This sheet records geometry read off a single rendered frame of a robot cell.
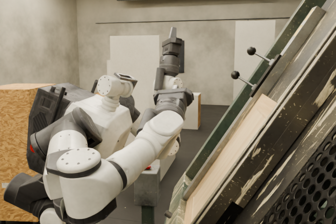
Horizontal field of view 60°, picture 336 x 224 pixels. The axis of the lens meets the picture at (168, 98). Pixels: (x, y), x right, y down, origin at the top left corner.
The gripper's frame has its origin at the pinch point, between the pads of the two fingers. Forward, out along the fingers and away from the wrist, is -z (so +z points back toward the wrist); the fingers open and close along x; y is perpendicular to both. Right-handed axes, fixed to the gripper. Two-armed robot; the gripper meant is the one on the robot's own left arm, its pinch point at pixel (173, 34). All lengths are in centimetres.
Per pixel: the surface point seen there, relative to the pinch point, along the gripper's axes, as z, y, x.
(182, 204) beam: 72, -12, 3
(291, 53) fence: 7.1, -36.1, 33.4
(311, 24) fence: -4, -39, 39
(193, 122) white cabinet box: 17, -264, -410
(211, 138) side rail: 43, -33, -10
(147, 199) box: 79, -10, -29
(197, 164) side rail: 58, -30, -16
